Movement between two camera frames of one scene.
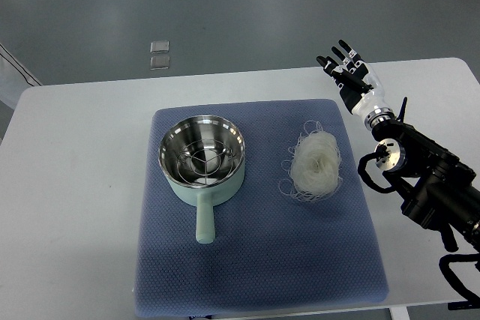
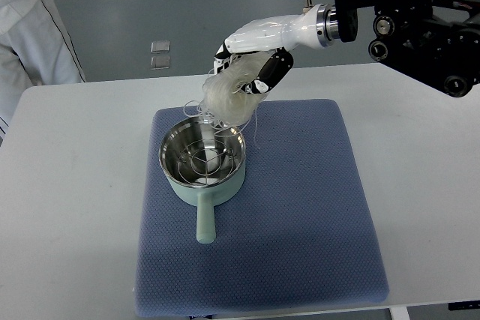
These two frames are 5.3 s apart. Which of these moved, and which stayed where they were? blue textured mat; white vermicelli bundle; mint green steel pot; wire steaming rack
Moved: white vermicelli bundle
Stayed: blue textured mat; mint green steel pot; wire steaming rack
